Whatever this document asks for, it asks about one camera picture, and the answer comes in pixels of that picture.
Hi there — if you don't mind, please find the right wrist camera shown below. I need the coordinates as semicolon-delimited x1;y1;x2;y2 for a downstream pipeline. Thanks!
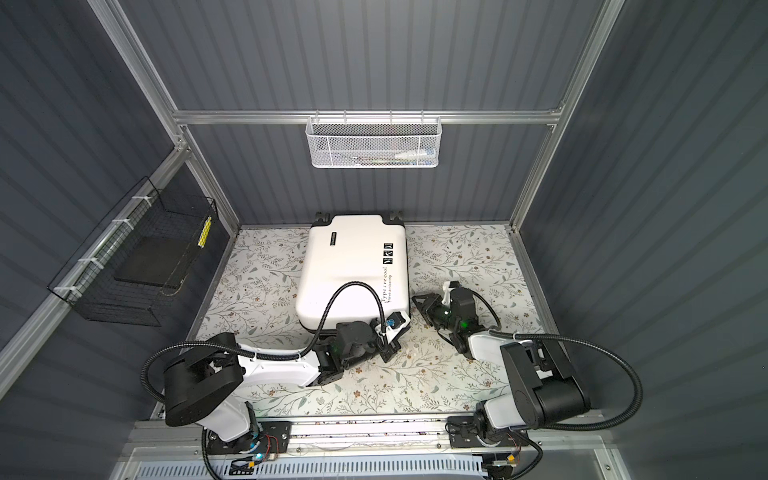
442;281;476;317

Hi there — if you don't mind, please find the right black corrugated cable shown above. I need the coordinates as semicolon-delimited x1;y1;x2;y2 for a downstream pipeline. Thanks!
470;287;644;432

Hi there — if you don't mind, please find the white hard-shell suitcase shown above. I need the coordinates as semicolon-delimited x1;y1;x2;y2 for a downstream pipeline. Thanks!
295;213;410;335

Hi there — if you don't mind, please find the yellow tag on basket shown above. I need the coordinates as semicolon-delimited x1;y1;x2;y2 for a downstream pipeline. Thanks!
197;216;212;248

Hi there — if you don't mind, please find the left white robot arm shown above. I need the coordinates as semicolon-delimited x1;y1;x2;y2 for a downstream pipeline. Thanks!
162;312;410;442

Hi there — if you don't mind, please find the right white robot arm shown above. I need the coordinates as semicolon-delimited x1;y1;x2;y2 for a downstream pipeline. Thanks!
411;287;591;441

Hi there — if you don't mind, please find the black corrugated cable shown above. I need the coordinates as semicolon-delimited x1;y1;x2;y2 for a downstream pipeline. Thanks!
470;287;644;432
139;280;388;480

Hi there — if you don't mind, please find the left black corrugated cable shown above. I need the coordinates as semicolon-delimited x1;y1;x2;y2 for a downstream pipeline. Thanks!
139;280;388;480

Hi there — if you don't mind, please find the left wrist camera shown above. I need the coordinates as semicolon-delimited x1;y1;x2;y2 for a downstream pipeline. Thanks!
381;311;411;342

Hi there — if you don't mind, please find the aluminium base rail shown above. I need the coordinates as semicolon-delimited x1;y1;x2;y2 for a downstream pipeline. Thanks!
119;409;613;457

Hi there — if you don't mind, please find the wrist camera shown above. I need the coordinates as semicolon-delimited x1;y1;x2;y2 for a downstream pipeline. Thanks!
381;311;411;342
442;281;476;317

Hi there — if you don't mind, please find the white wire mesh basket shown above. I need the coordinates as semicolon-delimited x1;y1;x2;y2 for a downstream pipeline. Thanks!
305;119;443;169

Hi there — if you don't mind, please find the toothpaste tube in basket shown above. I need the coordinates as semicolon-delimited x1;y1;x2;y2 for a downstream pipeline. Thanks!
394;148;437;162

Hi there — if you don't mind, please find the black wire mesh basket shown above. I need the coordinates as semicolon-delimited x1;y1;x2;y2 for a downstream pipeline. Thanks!
48;177;218;327

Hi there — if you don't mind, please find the white vented cable duct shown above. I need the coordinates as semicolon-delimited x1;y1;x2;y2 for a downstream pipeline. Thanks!
134;455;487;480

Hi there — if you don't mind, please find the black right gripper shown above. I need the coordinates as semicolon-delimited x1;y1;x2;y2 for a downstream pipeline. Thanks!
414;293;461;335

